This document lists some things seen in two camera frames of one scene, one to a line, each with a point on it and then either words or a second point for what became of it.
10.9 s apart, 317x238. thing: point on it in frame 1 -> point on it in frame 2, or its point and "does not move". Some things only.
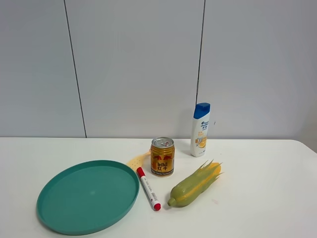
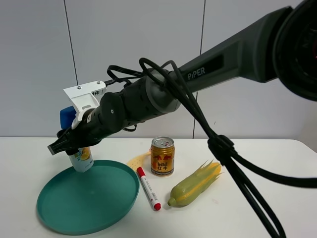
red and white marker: [156, 205] does not move
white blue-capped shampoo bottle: [199, 129] -> [81, 159]
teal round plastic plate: [88, 197] does not move
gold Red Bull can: [162, 155] does not move
